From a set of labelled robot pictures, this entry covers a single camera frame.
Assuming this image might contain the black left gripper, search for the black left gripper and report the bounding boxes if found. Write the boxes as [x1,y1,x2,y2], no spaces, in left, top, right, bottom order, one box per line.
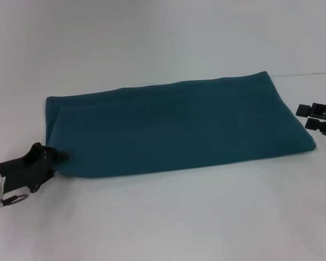
[0,142,70,195]

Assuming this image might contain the teal blue shirt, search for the teal blue shirt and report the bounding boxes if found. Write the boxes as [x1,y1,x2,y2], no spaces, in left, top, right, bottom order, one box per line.
[45,71,316,181]

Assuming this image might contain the reddish brown gripper cable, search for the reddish brown gripper cable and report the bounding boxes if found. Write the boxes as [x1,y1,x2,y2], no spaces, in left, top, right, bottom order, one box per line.
[0,193,29,208]

